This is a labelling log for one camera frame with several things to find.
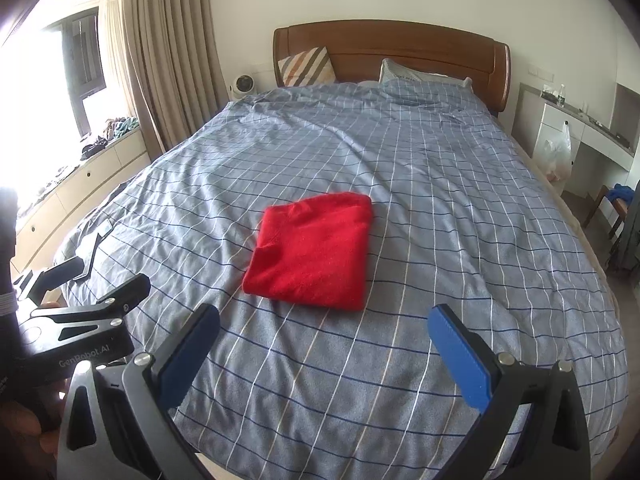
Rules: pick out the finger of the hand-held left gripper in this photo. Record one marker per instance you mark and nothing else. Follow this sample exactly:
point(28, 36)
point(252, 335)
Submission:
point(50, 275)
point(100, 307)

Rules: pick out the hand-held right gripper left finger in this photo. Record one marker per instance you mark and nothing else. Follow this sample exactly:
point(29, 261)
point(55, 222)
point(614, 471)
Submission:
point(190, 360)

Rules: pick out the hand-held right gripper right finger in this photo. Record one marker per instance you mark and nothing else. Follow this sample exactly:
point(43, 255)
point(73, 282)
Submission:
point(462, 360)

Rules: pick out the red knitted sweater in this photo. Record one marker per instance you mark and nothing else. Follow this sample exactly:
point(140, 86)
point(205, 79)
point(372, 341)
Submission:
point(310, 250)

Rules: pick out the pile of clothes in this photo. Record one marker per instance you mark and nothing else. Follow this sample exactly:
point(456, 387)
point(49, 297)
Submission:
point(107, 132)

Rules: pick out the person's left hand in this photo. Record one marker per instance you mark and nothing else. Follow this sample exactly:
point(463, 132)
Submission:
point(20, 422)

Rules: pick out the white flat object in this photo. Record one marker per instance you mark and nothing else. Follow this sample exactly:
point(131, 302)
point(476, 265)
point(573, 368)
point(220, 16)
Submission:
point(90, 255)

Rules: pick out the cream window bench cabinet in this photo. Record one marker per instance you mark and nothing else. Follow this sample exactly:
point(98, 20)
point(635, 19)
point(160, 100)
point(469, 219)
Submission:
point(75, 195)

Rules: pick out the bed with grey checked duvet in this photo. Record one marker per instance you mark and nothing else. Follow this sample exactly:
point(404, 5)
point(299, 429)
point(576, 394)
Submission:
point(400, 185)

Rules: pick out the wooden chair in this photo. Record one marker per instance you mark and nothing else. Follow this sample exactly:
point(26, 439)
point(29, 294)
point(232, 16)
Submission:
point(600, 210)

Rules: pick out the dark hanging garment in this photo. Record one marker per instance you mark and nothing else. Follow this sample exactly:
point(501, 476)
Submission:
point(629, 240)

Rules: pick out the sheer curtain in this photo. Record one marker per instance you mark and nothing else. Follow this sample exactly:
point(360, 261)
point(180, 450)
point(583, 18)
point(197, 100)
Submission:
point(120, 70)

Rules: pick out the window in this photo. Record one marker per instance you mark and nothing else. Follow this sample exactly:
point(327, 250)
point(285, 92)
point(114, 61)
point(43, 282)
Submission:
point(85, 60)

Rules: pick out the white plastic bag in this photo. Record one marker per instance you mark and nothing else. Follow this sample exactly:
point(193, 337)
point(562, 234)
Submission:
point(555, 152)

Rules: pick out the blue cloth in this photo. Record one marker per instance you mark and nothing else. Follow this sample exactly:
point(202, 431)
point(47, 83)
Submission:
point(622, 193)

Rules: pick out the beige curtain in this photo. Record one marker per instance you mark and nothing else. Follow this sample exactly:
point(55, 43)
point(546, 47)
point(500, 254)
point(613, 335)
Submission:
point(170, 60)

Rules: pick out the white desk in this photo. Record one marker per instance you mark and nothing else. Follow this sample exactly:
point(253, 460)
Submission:
point(555, 120)

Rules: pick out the small white fan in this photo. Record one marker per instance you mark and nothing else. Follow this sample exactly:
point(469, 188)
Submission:
point(243, 85)

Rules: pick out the grey pillow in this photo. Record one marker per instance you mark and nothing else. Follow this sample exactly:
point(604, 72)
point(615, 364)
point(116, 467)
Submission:
point(415, 72)

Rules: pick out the striped pillow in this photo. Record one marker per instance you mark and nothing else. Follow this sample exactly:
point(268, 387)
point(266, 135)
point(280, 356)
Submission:
point(305, 67)

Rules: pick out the wooden bed headboard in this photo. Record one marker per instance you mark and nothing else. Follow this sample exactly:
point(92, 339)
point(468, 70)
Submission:
point(400, 50)

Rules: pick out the white wall outlet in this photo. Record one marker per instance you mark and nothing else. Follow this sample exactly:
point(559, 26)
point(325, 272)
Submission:
point(540, 73)

